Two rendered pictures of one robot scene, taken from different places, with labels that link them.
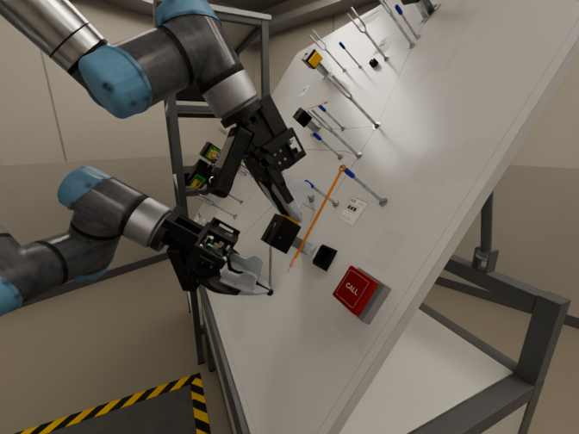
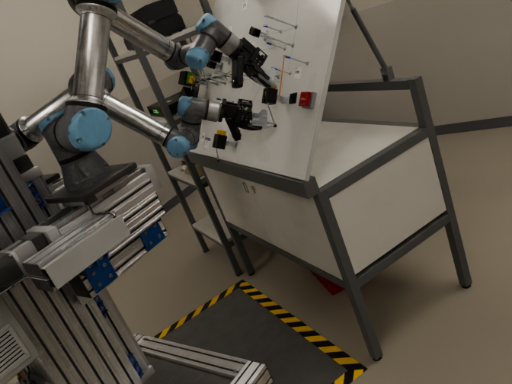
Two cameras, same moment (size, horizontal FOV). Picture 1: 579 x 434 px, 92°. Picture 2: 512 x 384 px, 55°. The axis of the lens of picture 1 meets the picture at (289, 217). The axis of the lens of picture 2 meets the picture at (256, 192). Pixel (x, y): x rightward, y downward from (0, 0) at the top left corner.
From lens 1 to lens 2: 139 cm
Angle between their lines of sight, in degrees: 4
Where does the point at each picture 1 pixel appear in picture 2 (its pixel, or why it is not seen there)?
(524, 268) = not seen: outside the picture
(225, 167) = (238, 74)
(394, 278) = (317, 89)
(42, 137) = not seen: outside the picture
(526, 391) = (420, 130)
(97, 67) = (196, 56)
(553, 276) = not seen: outside the picture
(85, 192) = (189, 104)
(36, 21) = (159, 47)
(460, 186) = (327, 46)
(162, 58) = (209, 43)
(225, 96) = (229, 46)
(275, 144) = (254, 56)
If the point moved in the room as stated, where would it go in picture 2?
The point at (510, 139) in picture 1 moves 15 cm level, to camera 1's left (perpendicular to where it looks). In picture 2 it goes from (335, 24) to (294, 41)
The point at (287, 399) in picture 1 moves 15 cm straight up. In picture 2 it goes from (296, 153) to (283, 115)
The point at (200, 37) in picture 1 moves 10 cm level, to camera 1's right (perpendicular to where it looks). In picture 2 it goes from (216, 30) to (243, 19)
